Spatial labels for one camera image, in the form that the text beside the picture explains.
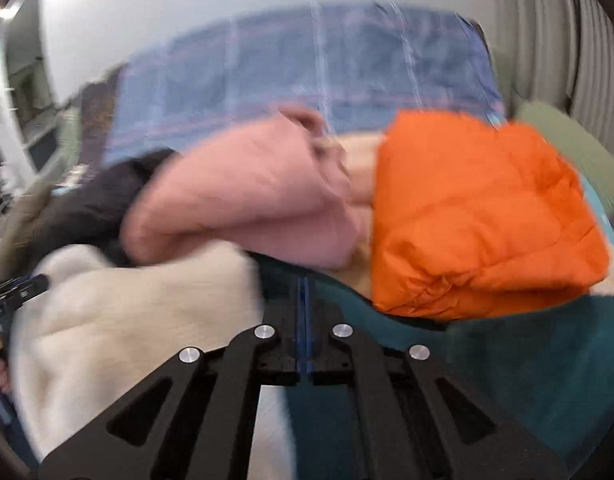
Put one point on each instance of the blue plaid bedsheet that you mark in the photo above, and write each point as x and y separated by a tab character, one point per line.
287	70

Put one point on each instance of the black puffer jacket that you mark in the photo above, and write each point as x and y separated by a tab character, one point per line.
87	210

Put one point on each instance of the orange puffer jacket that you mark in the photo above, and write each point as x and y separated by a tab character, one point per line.
477	210

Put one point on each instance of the dark floral cloth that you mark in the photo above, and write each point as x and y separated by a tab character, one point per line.
94	125

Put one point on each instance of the beige curtain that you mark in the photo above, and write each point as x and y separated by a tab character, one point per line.
547	35

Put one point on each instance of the olive brown fleece garment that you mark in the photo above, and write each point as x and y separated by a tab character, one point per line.
17	230

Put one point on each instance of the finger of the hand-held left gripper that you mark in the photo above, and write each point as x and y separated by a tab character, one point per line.
22	290

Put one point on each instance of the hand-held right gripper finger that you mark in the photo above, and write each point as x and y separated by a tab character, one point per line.
310	330
301	330

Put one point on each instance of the green pillow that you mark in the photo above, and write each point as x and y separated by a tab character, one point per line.
67	135
577	145

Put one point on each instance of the cream fleece cloth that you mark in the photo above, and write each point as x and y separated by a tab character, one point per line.
137	310

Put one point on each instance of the pink quilted jacket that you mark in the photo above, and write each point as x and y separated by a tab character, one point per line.
237	200

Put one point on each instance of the dark green knit sweater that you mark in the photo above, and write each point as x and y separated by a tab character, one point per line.
512	370

